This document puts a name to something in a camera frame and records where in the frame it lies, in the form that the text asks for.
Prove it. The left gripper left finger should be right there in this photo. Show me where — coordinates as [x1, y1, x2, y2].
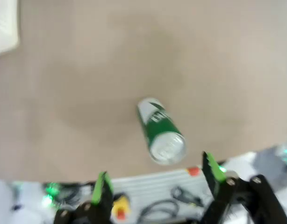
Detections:
[53, 171, 114, 224]

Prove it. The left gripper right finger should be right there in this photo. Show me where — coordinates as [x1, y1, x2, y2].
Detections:
[199, 151, 287, 224]

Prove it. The green drink can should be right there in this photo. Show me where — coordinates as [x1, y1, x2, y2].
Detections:
[136, 97, 188, 166]

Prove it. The cream plastic shopping basket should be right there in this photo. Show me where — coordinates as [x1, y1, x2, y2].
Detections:
[0, 0, 20, 56]

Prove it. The yellow emergency stop box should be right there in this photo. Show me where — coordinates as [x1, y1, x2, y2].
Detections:
[112, 193, 130, 220]

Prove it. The black power adapter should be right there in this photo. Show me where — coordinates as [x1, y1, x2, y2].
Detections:
[171, 186, 204, 207]

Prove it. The slotted aluminium base plate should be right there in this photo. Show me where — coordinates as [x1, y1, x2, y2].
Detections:
[110, 168, 218, 221]

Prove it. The black coiled cable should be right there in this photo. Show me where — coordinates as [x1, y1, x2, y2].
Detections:
[141, 200, 180, 221]

